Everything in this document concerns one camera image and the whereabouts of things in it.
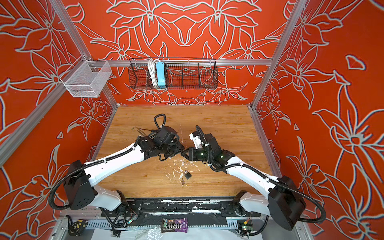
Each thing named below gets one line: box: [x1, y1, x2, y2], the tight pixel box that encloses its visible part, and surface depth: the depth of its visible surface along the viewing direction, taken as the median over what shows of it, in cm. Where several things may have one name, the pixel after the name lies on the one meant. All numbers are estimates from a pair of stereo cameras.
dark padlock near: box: [183, 170, 192, 180], surface depth 85 cm
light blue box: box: [156, 62, 165, 87], surface depth 92 cm
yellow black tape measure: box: [65, 215, 89, 237], surface depth 68 cm
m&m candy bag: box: [160, 217, 188, 234], surface depth 70 cm
